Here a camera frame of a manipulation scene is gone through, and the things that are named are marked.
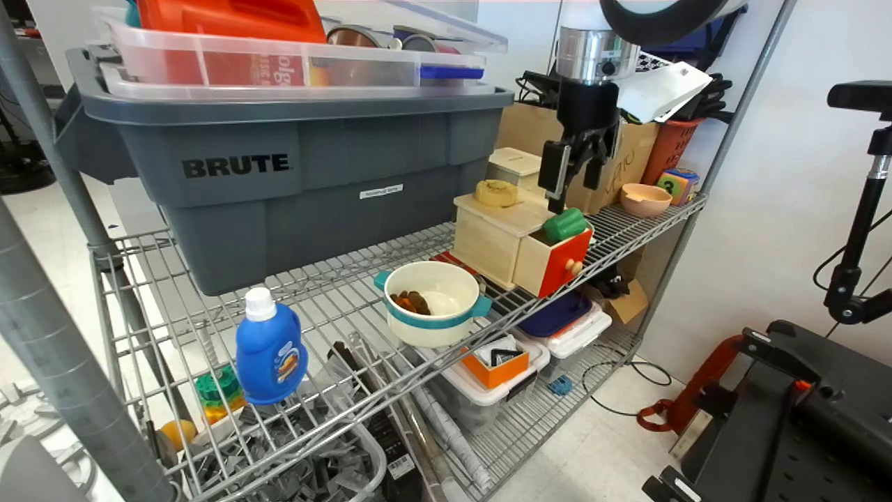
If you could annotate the grey brute storage tote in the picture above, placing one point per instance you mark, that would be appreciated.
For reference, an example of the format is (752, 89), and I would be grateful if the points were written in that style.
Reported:
(279, 186)

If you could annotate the green pepper plush toy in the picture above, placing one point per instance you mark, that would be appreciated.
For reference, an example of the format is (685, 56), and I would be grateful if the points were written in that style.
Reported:
(562, 226)

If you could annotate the terracotta plant pot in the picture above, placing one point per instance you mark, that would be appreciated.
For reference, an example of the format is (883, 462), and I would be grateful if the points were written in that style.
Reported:
(668, 148)

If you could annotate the orange red plastic container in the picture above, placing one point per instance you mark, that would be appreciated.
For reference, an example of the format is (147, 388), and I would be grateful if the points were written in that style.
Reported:
(233, 17)

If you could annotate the white bowl with teal band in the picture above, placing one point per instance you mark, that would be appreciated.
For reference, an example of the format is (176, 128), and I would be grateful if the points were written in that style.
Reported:
(435, 308)

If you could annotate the blue detergent bottle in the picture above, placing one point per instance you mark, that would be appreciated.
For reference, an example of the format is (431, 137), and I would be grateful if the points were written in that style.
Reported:
(269, 352)

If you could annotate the pink small bowl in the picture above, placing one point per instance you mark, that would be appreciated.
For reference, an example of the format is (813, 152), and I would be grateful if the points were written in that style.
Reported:
(646, 200)

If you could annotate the clear plastic storage bin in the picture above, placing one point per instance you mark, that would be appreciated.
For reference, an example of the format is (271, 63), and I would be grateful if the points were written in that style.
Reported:
(261, 67)

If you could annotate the yellow round plush toy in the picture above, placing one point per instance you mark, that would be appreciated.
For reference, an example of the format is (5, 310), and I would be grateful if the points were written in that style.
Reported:
(497, 193)

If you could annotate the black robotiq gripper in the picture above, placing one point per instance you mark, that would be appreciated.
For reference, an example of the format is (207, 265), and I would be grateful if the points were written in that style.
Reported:
(589, 108)

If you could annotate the black electronic device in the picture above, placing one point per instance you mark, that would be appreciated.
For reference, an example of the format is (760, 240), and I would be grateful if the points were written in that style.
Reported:
(533, 85)

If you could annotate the wooden box with red drawer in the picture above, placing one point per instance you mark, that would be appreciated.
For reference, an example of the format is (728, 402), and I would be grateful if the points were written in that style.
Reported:
(497, 246)

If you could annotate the green toy cups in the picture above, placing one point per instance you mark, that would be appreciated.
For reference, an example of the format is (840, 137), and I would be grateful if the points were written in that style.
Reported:
(219, 385)

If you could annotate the clear container with blue item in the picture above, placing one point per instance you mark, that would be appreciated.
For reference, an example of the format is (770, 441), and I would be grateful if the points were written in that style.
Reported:
(562, 321)

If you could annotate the bundle of metal rods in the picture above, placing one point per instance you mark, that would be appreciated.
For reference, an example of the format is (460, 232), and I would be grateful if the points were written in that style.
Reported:
(419, 419)

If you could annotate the black robot cart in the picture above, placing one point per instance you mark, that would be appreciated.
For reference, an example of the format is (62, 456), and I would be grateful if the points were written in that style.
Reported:
(799, 427)

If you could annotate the small cardboard box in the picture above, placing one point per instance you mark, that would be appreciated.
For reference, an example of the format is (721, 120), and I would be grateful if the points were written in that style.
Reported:
(628, 303)

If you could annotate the small blue plastic piece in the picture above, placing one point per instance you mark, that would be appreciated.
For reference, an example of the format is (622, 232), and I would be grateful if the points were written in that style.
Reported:
(559, 385)

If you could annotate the brown toy food piece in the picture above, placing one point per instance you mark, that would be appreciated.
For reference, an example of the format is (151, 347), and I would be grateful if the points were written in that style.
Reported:
(410, 306)

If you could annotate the yellow toy piece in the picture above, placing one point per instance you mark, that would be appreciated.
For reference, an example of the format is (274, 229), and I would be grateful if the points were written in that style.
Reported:
(176, 434)

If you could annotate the blue plastic bin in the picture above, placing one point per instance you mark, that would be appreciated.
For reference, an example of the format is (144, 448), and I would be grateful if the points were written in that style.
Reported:
(697, 46)

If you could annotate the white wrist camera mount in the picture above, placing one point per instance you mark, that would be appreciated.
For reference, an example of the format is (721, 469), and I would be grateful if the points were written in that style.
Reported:
(660, 89)

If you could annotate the small pale wooden box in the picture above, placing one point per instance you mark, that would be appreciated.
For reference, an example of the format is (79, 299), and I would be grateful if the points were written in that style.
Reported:
(515, 166)

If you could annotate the black camera stand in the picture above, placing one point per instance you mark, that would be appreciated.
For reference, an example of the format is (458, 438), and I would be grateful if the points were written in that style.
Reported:
(860, 240)

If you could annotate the small colourful block toy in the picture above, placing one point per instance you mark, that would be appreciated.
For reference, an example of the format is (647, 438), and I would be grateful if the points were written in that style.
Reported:
(676, 188)

